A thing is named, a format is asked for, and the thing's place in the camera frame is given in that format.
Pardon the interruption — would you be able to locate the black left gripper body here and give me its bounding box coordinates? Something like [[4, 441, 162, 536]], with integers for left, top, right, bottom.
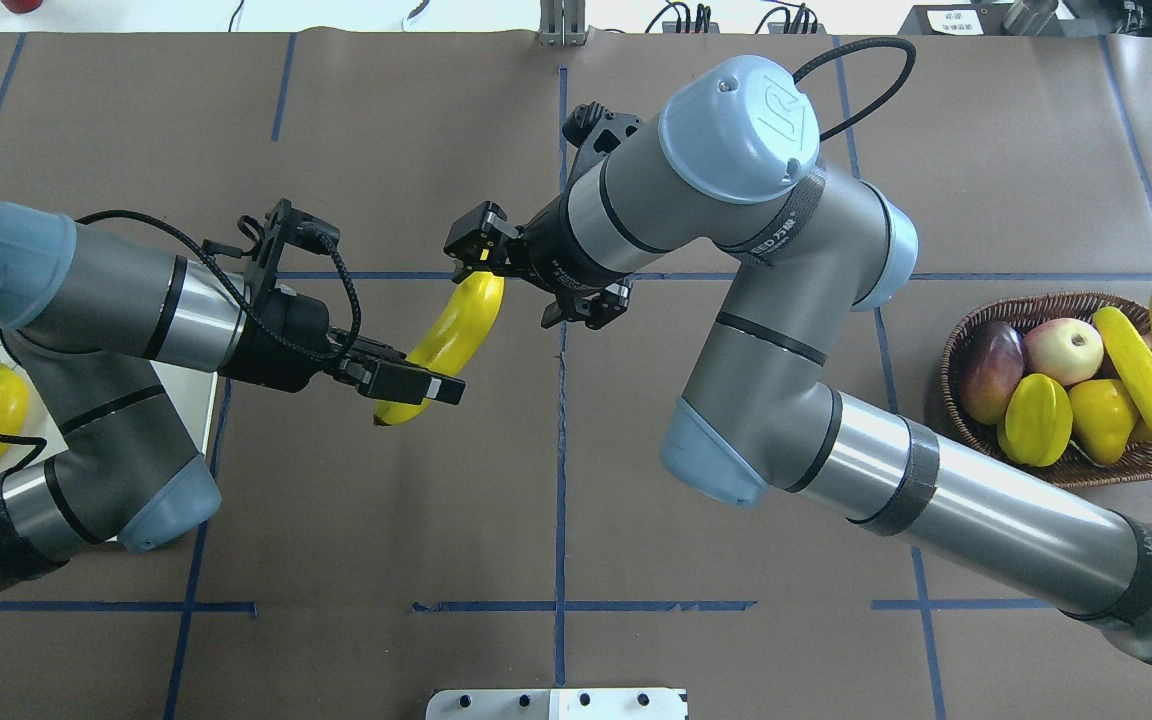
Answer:
[[218, 288, 339, 393]]

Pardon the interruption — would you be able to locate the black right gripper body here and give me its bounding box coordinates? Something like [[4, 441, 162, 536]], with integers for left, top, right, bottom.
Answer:
[[511, 205, 631, 302]]

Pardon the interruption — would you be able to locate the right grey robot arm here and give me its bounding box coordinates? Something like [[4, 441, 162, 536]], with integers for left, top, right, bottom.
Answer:
[[444, 50, 1152, 666]]

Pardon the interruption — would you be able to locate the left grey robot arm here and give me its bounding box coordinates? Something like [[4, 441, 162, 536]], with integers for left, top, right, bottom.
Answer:
[[0, 200, 465, 592]]

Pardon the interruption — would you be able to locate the brown wicker basket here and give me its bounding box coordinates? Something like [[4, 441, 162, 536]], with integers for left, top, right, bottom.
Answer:
[[938, 291, 1152, 488]]

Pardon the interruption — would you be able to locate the red purple mango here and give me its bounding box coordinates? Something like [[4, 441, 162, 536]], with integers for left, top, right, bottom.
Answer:
[[957, 320, 1026, 427]]

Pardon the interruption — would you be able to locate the red cylinder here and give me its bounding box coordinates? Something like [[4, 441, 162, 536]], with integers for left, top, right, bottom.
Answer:
[[1, 0, 44, 15]]

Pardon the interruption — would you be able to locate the yellow green starfruit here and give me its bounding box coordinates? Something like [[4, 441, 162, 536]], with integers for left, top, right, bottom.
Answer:
[[996, 373, 1073, 468]]

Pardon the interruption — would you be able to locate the pink apple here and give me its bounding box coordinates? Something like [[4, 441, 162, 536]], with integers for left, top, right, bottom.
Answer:
[[1021, 316, 1105, 386]]

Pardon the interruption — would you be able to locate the yellow pear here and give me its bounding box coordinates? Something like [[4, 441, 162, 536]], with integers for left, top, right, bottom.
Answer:
[[1069, 379, 1140, 467]]

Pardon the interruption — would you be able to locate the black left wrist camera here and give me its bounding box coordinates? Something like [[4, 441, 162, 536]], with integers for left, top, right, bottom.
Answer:
[[237, 199, 340, 300]]

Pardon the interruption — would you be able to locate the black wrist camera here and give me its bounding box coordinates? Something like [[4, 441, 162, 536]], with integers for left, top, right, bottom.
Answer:
[[561, 103, 644, 190], [237, 199, 340, 300]]

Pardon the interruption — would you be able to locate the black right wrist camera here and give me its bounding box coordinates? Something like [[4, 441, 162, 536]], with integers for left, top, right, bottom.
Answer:
[[561, 103, 644, 190]]

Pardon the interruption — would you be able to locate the aluminium frame post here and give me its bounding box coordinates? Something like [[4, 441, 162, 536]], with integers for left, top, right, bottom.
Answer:
[[538, 0, 588, 47]]

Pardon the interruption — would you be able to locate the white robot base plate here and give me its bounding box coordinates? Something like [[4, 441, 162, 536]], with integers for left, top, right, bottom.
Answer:
[[424, 687, 691, 719]]

